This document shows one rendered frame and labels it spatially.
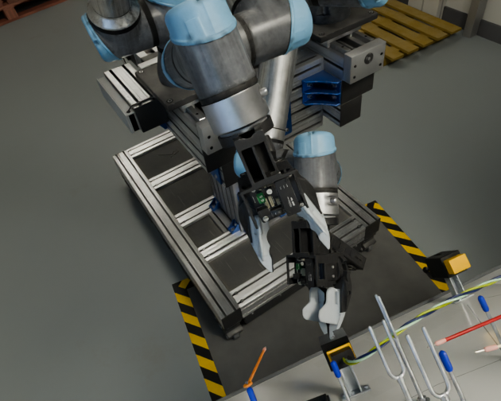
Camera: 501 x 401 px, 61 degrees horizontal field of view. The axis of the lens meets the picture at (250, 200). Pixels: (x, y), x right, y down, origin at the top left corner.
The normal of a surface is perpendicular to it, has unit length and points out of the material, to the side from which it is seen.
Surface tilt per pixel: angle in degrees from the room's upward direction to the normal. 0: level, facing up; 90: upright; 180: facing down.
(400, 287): 0
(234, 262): 0
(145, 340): 0
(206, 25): 58
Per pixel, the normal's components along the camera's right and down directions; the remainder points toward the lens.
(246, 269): -0.11, -0.68
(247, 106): 0.45, 0.12
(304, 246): 0.64, -0.09
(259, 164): 0.08, 0.32
